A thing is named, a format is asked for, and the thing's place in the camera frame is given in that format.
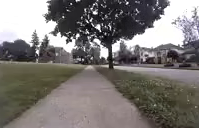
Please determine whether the large dark leafy tree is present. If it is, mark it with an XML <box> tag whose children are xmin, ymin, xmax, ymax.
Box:
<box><xmin>43</xmin><ymin>0</ymin><xmax>171</xmax><ymax>70</ymax></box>

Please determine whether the cluster of tall trees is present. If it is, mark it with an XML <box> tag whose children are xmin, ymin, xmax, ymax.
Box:
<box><xmin>71</xmin><ymin>38</ymin><xmax>103</xmax><ymax>65</ymax></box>

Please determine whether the group of trees by houses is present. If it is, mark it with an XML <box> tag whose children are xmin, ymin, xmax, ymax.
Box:
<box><xmin>115</xmin><ymin>39</ymin><xmax>135</xmax><ymax>65</ymax></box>

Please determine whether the grey building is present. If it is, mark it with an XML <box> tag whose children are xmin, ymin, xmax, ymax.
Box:
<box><xmin>53</xmin><ymin>46</ymin><xmax>73</xmax><ymax>65</ymax></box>

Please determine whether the grey concrete sidewalk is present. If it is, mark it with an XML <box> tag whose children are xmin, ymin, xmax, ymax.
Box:
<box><xmin>2</xmin><ymin>65</ymin><xmax>155</xmax><ymax>128</ymax></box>

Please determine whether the white house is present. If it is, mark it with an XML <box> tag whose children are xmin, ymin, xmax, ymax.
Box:
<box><xmin>130</xmin><ymin>45</ymin><xmax>156</xmax><ymax>64</ymax></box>

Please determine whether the grass verge strip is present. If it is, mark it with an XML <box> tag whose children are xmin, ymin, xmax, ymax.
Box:
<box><xmin>94</xmin><ymin>65</ymin><xmax>199</xmax><ymax>128</ymax></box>

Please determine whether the grey asphalt road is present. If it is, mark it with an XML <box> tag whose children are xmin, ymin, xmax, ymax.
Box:
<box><xmin>101</xmin><ymin>64</ymin><xmax>199</xmax><ymax>88</ymax></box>

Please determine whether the row of dark trees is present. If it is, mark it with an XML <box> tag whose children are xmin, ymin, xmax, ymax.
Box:
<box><xmin>0</xmin><ymin>29</ymin><xmax>56</xmax><ymax>64</ymax></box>

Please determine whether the wide grass field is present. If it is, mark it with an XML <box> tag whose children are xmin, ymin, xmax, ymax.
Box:
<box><xmin>0</xmin><ymin>59</ymin><xmax>88</xmax><ymax>128</ymax></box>

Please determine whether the thin sparse tree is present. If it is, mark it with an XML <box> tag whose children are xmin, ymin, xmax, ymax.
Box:
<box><xmin>171</xmin><ymin>6</ymin><xmax>199</xmax><ymax>68</ymax></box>

